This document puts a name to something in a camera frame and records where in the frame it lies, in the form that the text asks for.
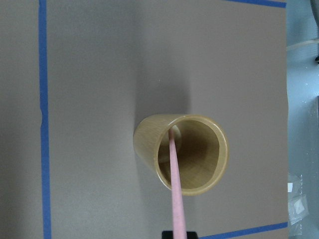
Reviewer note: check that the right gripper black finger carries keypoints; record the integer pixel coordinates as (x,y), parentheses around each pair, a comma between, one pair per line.
(178,234)

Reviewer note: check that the pink chopstick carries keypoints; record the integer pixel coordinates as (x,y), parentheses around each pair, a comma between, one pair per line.
(178,217)

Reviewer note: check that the brown wooden cup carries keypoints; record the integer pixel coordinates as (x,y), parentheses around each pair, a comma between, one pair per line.
(201,145)

